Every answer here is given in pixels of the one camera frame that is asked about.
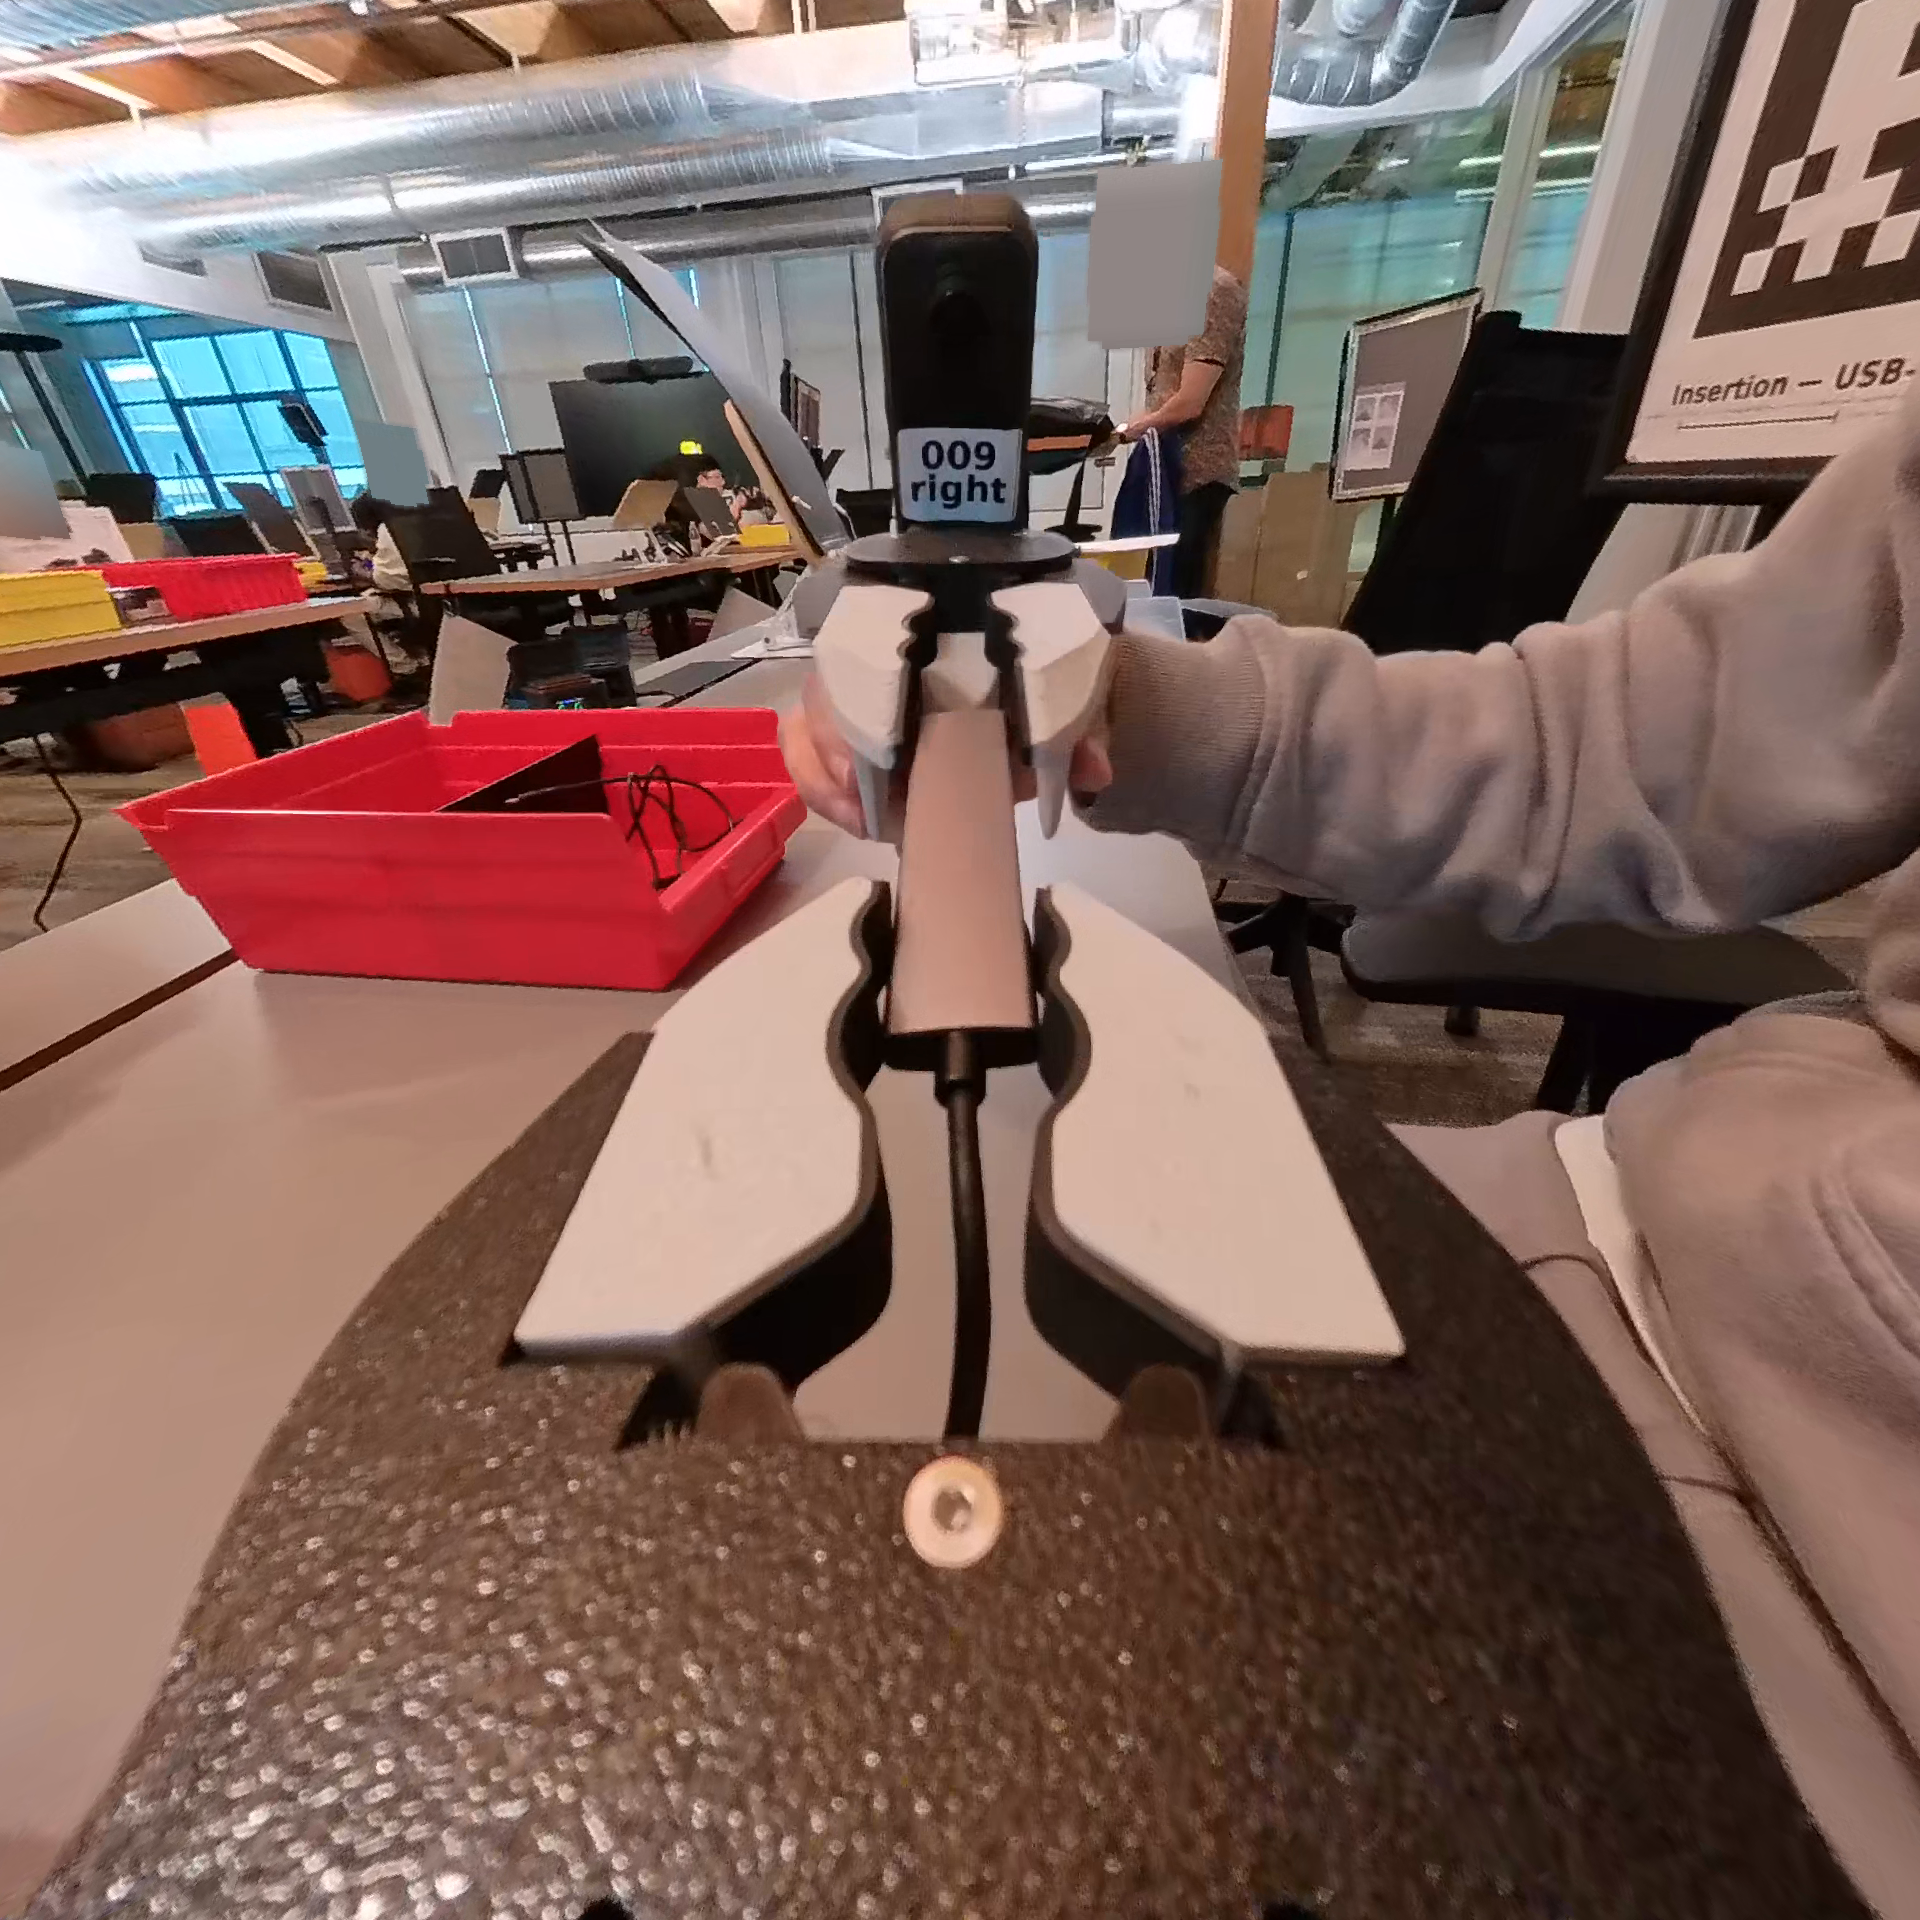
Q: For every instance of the grey pin board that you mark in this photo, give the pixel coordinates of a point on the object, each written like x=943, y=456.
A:
x=1424, y=358

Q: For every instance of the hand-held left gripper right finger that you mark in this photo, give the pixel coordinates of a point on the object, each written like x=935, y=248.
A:
x=1214, y=1184

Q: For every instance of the small black digital clock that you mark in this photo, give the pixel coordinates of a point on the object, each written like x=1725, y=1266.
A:
x=548, y=694

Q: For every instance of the red plastic bin with divider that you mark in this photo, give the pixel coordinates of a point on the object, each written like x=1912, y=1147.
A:
x=376, y=914

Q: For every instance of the large black monitor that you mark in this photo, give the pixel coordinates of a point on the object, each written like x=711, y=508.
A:
x=630, y=435

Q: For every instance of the person's grey clothing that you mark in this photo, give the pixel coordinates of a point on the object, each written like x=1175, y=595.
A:
x=1771, y=1276

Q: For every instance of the person's right hand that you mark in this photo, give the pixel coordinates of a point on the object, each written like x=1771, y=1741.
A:
x=819, y=764

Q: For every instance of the grey desk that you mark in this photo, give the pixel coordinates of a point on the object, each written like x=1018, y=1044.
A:
x=301, y=1200

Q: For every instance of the person's right forearm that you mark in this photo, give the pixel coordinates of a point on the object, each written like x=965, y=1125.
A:
x=1500, y=750

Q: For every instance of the silver ventilation duct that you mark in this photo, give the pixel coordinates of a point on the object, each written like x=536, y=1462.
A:
x=451, y=142

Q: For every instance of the large black white tag poster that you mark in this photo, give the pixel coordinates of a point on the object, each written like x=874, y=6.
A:
x=1800, y=224

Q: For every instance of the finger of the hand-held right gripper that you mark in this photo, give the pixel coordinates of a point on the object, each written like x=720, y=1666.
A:
x=1059, y=661
x=869, y=661

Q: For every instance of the grey USB hub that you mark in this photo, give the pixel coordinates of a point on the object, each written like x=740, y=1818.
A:
x=962, y=869

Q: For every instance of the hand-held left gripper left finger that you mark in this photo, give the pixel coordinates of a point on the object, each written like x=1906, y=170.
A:
x=704, y=1184

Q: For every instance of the black office chair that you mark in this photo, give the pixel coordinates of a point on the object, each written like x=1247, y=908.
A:
x=1576, y=961

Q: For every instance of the orange traffic cone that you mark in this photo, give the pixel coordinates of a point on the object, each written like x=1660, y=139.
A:
x=222, y=742

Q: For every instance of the yellow plastic bin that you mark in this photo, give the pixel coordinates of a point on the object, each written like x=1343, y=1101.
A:
x=53, y=608

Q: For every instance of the wooden board document stand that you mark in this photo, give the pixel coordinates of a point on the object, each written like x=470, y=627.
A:
x=788, y=481

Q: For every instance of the wood-edged table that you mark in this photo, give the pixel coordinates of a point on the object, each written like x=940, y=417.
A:
x=226, y=629

